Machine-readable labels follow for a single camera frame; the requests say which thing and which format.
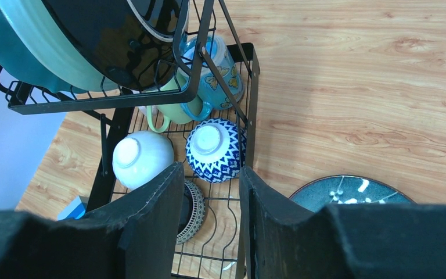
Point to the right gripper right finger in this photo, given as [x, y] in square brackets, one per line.
[284, 240]

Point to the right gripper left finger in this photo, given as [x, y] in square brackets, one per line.
[131, 237]

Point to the dark brown speckled bowl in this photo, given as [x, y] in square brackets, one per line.
[192, 212]

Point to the white ribbed bowl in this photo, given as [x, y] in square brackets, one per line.
[140, 157]

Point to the grey blue blossom plate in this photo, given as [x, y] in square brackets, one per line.
[346, 189]

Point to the white black bowl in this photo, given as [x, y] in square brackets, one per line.
[215, 148]

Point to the light green mug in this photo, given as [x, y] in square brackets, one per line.
[173, 112]

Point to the black wire dish rack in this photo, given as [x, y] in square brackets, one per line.
[228, 88]

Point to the black rimmed white plate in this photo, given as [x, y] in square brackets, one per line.
[131, 43]

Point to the dark teal scalloped plate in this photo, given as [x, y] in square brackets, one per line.
[20, 63]

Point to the blue green striped sponge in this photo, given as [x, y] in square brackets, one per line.
[75, 209]

